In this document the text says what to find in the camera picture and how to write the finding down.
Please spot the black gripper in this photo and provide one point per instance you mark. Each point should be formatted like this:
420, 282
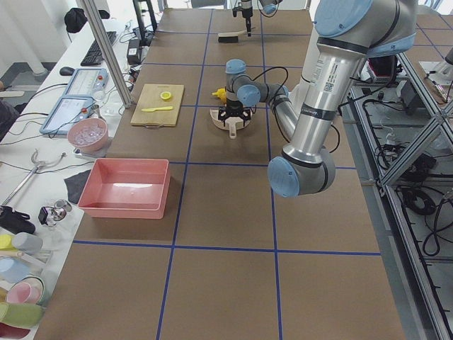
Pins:
246, 10
233, 105

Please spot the beige plastic dustpan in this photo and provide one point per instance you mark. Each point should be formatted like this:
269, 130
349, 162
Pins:
233, 124

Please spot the beige brush black bristles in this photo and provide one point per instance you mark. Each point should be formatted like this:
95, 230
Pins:
230, 37

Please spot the yellow toy corn cob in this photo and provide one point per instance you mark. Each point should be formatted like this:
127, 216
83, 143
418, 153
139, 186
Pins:
220, 94

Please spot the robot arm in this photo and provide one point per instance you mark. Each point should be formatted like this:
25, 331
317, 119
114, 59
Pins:
267, 8
345, 34

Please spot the pink plastic bin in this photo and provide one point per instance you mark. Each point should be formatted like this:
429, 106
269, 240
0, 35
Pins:
126, 188

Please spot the yellow plastic toy knife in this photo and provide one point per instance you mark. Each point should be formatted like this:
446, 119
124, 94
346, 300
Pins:
155, 109

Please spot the yellow toy lemon slices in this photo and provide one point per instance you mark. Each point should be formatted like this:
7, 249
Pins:
166, 95

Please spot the wooden cutting board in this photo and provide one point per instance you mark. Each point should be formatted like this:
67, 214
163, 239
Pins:
150, 98

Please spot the black power adapter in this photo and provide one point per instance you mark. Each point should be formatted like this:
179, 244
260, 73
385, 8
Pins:
134, 52

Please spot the pink bowl with ice cubes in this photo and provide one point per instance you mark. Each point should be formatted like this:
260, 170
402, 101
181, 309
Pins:
88, 135

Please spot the upper teach pendant tablet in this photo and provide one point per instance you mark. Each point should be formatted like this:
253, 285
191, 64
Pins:
86, 81

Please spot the teach pendant tablet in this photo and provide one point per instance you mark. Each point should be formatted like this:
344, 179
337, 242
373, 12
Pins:
86, 81
68, 111

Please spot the black computer keyboard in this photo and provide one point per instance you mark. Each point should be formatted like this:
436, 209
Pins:
94, 56

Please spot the lower teach pendant tablet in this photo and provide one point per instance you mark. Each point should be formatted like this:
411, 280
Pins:
68, 111

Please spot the dark grey cloth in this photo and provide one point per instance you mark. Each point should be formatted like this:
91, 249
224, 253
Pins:
75, 185

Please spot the black computer mouse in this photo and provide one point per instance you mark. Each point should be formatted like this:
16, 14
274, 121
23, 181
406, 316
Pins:
66, 71

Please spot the metal grabber tool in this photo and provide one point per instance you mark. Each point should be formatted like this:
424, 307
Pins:
38, 164

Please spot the grey cup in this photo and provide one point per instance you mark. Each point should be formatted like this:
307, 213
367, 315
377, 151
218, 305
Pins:
28, 243

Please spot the pink cup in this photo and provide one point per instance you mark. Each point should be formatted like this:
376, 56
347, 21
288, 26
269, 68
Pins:
29, 290

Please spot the light blue cup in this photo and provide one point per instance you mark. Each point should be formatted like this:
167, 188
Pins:
13, 270

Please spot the green cup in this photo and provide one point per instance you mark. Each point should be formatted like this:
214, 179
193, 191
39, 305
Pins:
21, 315

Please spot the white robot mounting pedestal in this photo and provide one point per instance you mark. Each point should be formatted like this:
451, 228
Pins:
298, 93

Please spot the aluminium frame post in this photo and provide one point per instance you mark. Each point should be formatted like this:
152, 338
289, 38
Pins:
101, 37

